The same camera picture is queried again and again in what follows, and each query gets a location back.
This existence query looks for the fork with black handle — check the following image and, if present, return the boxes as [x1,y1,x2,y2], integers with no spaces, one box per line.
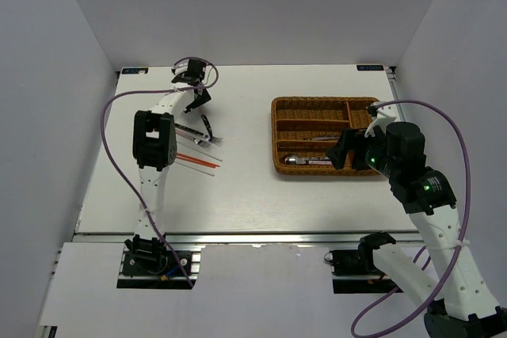
[175,123,223,145]

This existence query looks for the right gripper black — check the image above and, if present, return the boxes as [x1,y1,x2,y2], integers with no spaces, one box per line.
[324,124,398,179]

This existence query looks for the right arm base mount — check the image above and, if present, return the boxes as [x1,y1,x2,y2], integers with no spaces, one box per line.
[323,250,395,294]

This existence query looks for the white chopstick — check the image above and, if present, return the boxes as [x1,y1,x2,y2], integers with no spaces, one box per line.
[174,160,215,177]
[177,141,223,162]

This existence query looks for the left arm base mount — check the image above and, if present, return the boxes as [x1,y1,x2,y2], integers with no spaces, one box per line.
[116,249,197,291]

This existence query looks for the orange chopstick lower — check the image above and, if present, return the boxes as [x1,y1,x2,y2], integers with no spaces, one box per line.
[176,154,218,169]

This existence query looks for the blue label left corner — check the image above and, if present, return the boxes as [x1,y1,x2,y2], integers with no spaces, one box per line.
[120,67,148,75]

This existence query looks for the woven wicker cutlery tray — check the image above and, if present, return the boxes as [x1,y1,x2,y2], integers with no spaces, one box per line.
[271,97,378,177]

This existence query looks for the orange chopstick upper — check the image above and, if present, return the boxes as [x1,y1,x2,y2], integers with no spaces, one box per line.
[176,152,221,168]

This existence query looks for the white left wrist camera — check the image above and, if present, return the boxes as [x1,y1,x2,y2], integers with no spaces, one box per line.
[171,61,188,83]

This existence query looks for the white chopstick lower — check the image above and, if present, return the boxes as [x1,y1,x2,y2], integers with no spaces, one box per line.
[174,160,215,177]

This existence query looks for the knife with black handle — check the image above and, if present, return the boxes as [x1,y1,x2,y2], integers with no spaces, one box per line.
[302,135,340,142]

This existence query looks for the aluminium rail front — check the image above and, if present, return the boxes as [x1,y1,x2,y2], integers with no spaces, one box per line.
[72,232,422,245]

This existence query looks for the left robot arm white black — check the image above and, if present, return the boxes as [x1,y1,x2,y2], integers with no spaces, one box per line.
[125,58,210,275]

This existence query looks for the white chopstick upper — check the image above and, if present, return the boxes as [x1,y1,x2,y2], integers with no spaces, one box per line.
[177,141,223,162]

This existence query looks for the knife with pink handle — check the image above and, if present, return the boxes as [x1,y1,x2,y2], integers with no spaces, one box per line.
[201,114,214,142]

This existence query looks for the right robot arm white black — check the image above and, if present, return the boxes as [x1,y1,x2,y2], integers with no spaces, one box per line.
[327,122,506,337]

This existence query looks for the orange chopstick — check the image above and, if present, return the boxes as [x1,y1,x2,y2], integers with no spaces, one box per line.
[176,154,218,169]
[176,152,221,168]

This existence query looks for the fork with pink handle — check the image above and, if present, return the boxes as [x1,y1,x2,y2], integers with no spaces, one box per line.
[176,130,212,149]

